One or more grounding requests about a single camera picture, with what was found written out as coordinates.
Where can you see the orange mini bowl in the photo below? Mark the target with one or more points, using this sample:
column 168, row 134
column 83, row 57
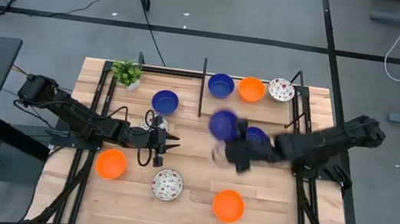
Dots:
column 228, row 206
column 111, row 164
column 251, row 89

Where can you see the blue mini bowl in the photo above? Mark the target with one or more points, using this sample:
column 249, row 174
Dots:
column 165, row 102
column 221, row 85
column 257, row 135
column 223, row 124

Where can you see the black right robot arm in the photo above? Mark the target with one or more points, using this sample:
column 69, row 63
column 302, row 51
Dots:
column 327, row 142

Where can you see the raised wooden shelf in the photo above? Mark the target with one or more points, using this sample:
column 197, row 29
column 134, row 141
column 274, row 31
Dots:
column 246, row 110

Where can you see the small green potted plant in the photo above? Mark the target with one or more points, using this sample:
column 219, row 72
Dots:
column 126, row 73

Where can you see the floral print mini bowl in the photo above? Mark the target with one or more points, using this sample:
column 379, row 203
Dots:
column 167, row 184
column 149, row 121
column 281, row 89

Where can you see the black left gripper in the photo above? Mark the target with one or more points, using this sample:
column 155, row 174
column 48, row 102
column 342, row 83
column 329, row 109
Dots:
column 146, row 139

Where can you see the black metal table frame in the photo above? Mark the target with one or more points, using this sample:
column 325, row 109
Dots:
column 170, row 72

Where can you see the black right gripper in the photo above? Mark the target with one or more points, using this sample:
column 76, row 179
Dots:
column 253, row 152

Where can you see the black desk leg beam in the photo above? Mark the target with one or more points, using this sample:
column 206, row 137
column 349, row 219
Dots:
column 18, row 138

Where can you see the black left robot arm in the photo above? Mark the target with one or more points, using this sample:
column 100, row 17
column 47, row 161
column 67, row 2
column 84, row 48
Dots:
column 68, row 112

